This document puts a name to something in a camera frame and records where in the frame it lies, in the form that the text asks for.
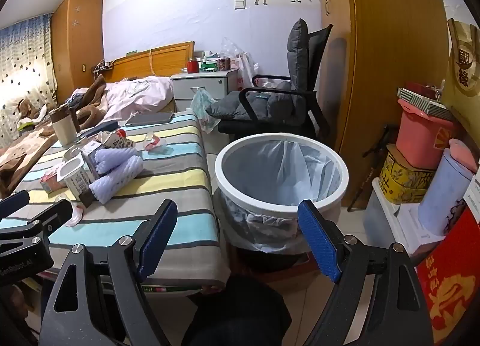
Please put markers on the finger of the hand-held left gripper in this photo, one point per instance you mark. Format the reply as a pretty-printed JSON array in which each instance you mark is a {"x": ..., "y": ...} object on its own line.
[
  {"x": 15, "y": 203},
  {"x": 52, "y": 216}
]

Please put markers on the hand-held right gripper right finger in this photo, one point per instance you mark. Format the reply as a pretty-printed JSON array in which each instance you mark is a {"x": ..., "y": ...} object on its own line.
[{"x": 318, "y": 244}]

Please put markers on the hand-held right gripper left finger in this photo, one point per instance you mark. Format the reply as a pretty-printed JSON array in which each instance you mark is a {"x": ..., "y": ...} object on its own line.
[{"x": 157, "y": 241}]

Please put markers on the white plastic wrapper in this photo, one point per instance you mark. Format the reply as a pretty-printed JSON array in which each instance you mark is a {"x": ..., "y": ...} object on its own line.
[{"x": 75, "y": 216}]

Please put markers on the pink plastic wrapper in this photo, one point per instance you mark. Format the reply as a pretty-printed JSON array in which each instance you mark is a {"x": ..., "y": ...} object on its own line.
[{"x": 50, "y": 183}]

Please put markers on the white yogurt cup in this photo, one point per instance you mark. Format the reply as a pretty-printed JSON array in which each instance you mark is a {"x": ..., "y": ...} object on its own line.
[{"x": 77, "y": 179}]

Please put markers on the white trash bin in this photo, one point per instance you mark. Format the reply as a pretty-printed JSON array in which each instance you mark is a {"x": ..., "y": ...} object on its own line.
[{"x": 262, "y": 207}]

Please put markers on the grey milk carton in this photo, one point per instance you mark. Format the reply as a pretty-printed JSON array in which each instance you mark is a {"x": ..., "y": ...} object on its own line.
[{"x": 88, "y": 158}]

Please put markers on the lavender foam fruit net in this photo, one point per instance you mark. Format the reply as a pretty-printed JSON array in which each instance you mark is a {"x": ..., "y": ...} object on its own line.
[{"x": 116, "y": 173}]

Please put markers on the translucent bin liner bag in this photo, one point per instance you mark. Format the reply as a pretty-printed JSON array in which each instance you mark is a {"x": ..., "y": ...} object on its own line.
[{"x": 262, "y": 166}]

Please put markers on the red white snack wrapper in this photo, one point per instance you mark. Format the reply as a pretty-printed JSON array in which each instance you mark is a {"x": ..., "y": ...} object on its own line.
[{"x": 154, "y": 142}]

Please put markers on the brown blanket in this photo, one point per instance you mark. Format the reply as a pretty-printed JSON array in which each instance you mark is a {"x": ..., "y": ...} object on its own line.
[{"x": 22, "y": 151}]

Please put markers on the white storage box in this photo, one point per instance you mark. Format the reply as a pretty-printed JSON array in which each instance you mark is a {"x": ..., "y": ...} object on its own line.
[{"x": 378, "y": 211}]

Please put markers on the white thermos cup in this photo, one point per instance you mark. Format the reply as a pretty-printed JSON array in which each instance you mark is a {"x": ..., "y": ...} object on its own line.
[{"x": 65, "y": 128}]

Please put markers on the brown plush toy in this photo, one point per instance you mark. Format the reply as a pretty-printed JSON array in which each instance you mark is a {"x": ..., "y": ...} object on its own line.
[{"x": 24, "y": 110}]

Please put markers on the white cardboard box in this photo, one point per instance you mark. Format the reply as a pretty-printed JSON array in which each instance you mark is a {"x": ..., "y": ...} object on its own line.
[{"x": 412, "y": 226}]

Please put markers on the blue glasses case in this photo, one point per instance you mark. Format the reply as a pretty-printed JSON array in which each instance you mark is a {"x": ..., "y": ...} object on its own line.
[{"x": 101, "y": 128}]

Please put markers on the yellow printed box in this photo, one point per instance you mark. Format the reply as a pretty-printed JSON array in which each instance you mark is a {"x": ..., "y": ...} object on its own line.
[{"x": 401, "y": 181}]

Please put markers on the blue checked garment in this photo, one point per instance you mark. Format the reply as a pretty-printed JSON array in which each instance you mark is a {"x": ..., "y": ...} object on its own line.
[{"x": 77, "y": 98}]

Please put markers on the dark tablet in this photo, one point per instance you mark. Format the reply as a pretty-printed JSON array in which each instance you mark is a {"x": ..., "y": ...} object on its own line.
[{"x": 150, "y": 118}]

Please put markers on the lavender cylinder container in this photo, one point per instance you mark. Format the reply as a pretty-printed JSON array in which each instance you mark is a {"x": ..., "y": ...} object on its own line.
[{"x": 442, "y": 196}]

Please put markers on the dotted curtain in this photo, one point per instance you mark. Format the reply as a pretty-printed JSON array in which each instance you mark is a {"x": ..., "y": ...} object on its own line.
[{"x": 22, "y": 68}]

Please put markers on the red gift box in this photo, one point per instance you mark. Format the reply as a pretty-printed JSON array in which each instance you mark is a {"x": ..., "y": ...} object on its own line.
[{"x": 453, "y": 278}]

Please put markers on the green plastic bag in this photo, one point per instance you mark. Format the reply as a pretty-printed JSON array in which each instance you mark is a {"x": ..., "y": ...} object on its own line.
[{"x": 202, "y": 104}]

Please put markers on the pink duvet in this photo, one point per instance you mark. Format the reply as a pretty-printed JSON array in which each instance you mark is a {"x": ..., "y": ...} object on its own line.
[{"x": 142, "y": 95}]

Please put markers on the pink plastic bucket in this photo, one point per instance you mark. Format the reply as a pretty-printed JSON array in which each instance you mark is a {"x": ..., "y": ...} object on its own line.
[{"x": 420, "y": 136}]

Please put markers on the white power strip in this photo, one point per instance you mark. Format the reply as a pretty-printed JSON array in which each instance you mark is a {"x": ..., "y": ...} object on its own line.
[{"x": 104, "y": 65}]

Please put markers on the narrow wooden wardrobe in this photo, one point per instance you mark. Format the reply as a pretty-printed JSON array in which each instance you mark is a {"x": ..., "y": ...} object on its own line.
[{"x": 75, "y": 50}]

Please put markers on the white bedside cabinet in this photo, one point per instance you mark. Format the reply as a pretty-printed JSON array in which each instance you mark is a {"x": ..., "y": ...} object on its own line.
[{"x": 210, "y": 83}]

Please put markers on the striped gift box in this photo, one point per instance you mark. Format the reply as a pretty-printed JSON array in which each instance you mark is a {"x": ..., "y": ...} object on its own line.
[{"x": 420, "y": 104}]

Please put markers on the red jar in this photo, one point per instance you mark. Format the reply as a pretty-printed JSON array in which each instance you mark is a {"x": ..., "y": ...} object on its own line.
[{"x": 193, "y": 66}]

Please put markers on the wooden headboard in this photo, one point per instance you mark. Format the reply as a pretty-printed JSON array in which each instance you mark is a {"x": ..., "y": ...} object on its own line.
[{"x": 165, "y": 57}]

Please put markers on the green white box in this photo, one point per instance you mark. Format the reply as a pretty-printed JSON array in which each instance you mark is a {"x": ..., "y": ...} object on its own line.
[{"x": 210, "y": 64}]

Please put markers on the large wooden wardrobe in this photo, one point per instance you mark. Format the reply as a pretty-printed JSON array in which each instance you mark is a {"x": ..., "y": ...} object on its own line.
[{"x": 375, "y": 68}]

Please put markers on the red flat box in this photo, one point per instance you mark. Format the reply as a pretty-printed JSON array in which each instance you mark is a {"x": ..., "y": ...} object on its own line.
[{"x": 420, "y": 89}]

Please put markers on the dark patterned jar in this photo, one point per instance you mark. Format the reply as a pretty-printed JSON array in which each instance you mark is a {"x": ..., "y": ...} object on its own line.
[{"x": 224, "y": 63}]

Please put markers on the white plastic bag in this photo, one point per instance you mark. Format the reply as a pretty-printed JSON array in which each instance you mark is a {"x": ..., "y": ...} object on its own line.
[{"x": 245, "y": 68}]

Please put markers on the grey chair cushion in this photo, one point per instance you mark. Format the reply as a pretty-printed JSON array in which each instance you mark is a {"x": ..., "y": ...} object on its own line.
[{"x": 296, "y": 53}]

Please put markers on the black office chair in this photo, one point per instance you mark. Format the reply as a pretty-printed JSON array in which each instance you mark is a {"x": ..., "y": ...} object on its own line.
[{"x": 318, "y": 42}]

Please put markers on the clear plastic bag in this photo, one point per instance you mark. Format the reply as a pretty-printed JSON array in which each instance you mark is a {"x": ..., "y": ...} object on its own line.
[{"x": 230, "y": 48}]

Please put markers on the gold hanging bag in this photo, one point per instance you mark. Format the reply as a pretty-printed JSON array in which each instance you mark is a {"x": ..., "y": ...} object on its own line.
[{"x": 467, "y": 68}]

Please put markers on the wall switch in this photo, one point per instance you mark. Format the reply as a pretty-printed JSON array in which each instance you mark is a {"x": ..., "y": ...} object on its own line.
[{"x": 239, "y": 4}]

